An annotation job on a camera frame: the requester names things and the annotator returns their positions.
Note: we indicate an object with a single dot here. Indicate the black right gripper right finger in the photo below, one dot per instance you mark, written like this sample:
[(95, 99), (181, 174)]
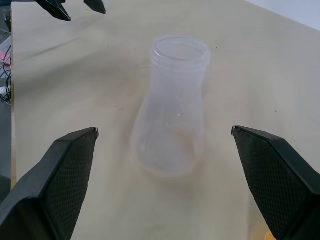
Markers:
[(282, 187)]

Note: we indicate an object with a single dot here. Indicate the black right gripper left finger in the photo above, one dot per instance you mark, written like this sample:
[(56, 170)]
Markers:
[(37, 200)]

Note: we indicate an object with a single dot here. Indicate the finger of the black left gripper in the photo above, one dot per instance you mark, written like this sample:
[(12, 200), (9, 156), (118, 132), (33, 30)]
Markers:
[(56, 10), (96, 6)]

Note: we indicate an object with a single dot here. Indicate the clear plastic flask bottle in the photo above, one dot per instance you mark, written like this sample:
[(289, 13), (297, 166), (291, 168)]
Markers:
[(172, 112)]

